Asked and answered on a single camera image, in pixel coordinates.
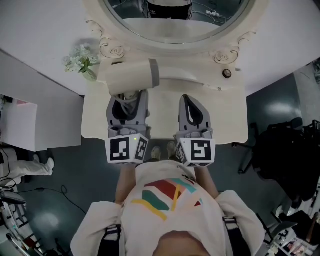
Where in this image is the white flower bouquet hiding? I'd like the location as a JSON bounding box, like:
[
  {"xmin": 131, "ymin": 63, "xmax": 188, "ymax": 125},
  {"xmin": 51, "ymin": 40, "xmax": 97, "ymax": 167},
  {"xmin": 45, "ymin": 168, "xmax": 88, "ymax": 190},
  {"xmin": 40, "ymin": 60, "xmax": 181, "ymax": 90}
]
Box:
[{"xmin": 62, "ymin": 43, "xmax": 101, "ymax": 74}]

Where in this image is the person's white printed shirt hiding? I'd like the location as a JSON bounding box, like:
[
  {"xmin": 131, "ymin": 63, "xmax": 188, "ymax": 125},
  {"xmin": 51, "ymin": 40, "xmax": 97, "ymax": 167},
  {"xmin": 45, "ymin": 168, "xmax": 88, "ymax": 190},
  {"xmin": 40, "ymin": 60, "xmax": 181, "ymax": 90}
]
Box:
[{"xmin": 71, "ymin": 159, "xmax": 266, "ymax": 256}]

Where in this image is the cream hair dryer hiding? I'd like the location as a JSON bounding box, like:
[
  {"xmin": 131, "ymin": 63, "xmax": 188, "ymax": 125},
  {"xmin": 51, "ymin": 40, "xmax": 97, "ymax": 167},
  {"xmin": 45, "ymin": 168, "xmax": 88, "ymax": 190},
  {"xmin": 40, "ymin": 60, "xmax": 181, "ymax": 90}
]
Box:
[{"xmin": 104, "ymin": 58, "xmax": 161, "ymax": 121}]

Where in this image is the person's right shoe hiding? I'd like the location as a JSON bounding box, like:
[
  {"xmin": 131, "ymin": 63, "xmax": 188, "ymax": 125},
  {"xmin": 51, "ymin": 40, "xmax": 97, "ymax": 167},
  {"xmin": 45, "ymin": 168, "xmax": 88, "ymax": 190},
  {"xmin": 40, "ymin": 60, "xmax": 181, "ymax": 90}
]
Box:
[{"xmin": 166, "ymin": 141, "xmax": 177, "ymax": 159}]

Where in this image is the person's right forearm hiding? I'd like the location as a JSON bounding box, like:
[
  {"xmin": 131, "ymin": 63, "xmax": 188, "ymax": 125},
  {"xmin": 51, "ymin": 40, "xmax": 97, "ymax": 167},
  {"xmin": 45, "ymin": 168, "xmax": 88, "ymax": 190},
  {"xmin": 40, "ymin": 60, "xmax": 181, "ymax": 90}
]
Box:
[{"xmin": 193, "ymin": 166, "xmax": 220, "ymax": 200}]

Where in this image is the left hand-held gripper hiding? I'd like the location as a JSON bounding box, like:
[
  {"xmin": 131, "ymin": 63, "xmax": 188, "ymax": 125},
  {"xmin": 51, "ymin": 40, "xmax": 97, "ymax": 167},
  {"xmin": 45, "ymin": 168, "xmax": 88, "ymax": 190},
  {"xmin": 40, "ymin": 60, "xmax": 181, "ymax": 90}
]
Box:
[{"xmin": 104, "ymin": 90, "xmax": 152, "ymax": 165}]

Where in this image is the person's left shoe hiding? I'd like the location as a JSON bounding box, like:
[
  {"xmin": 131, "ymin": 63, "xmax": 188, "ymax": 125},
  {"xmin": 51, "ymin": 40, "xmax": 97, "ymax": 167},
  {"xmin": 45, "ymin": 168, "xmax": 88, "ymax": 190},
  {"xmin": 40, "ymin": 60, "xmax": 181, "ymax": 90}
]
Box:
[{"xmin": 150, "ymin": 146, "xmax": 162, "ymax": 161}]

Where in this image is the oval vanity mirror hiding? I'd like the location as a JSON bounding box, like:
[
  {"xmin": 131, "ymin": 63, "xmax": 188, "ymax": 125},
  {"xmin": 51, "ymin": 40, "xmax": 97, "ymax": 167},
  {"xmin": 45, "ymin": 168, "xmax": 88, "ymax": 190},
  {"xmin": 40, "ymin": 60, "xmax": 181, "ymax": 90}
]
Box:
[{"xmin": 101, "ymin": 0, "xmax": 251, "ymax": 45}]

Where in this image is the white cubby shelf unit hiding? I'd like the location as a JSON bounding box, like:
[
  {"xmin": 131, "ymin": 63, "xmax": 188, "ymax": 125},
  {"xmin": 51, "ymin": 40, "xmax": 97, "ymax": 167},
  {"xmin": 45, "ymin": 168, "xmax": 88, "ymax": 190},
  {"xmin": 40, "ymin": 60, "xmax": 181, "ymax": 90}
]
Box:
[{"xmin": 0, "ymin": 93, "xmax": 38, "ymax": 151}]

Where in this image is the green glass vase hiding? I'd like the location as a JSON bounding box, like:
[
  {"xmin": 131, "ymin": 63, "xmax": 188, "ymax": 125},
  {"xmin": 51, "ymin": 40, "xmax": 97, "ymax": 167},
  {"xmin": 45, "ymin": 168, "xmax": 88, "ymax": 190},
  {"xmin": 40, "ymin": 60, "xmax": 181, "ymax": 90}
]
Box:
[{"xmin": 83, "ymin": 67, "xmax": 98, "ymax": 82}]

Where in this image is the black harness strap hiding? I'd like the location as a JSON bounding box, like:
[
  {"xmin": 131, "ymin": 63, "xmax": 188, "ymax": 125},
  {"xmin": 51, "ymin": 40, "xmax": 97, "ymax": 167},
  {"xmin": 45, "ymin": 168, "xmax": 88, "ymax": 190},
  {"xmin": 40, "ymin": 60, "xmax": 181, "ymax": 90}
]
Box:
[
  {"xmin": 102, "ymin": 223, "xmax": 123, "ymax": 256},
  {"xmin": 222, "ymin": 216, "xmax": 241, "ymax": 256}
]

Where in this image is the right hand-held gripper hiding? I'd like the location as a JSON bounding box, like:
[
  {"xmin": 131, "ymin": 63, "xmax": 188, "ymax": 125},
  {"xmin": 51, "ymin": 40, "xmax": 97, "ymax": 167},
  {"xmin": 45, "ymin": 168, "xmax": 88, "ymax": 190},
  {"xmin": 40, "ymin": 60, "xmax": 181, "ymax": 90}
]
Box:
[{"xmin": 173, "ymin": 94, "xmax": 217, "ymax": 168}]

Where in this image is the white ornate vanity table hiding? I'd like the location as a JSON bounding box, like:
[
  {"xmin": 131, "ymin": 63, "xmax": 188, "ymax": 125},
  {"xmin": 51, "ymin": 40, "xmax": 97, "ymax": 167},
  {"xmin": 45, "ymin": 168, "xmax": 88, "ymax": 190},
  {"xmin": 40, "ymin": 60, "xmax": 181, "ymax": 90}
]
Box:
[{"xmin": 81, "ymin": 0, "xmax": 270, "ymax": 146}]

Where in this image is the black metal rack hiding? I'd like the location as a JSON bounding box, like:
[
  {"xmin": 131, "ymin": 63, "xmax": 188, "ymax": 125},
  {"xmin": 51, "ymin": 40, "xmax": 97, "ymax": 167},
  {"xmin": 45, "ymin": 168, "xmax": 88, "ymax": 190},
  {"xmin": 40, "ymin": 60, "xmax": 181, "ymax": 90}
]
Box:
[{"xmin": 0, "ymin": 192, "xmax": 43, "ymax": 256}]

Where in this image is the person's left forearm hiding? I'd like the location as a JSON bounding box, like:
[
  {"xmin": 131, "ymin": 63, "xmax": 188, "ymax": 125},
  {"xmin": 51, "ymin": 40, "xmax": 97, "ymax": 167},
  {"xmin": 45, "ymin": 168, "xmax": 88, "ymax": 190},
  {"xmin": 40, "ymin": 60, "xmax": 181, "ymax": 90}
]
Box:
[{"xmin": 114, "ymin": 162, "xmax": 138, "ymax": 205}]

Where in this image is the person's head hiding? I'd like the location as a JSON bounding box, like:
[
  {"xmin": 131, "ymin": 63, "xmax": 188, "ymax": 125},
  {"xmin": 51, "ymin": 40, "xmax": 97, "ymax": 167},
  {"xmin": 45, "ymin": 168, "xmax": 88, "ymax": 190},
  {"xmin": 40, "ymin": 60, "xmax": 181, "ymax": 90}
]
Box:
[{"xmin": 158, "ymin": 231, "xmax": 213, "ymax": 256}]

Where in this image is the grey chair with black legs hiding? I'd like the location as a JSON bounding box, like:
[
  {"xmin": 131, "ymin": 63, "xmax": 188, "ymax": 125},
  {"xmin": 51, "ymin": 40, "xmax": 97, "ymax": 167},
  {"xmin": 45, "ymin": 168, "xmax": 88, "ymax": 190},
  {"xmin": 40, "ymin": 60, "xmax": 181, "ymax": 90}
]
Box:
[{"xmin": 256, "ymin": 212, "xmax": 298, "ymax": 245}]

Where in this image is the black floor cable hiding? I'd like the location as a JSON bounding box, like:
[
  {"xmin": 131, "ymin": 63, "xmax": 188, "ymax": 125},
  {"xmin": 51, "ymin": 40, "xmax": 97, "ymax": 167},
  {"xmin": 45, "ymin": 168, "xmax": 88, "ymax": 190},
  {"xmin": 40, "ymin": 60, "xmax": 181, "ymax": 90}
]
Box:
[{"xmin": 18, "ymin": 184, "xmax": 87, "ymax": 216}]

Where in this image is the person's shoe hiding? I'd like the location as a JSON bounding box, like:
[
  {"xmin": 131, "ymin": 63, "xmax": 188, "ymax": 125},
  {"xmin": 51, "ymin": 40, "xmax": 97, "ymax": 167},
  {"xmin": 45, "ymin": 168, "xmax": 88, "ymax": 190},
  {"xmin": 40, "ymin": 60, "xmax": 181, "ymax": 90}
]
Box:
[
  {"xmin": 166, "ymin": 141, "xmax": 177, "ymax": 159},
  {"xmin": 150, "ymin": 146, "xmax": 162, "ymax": 161}
]

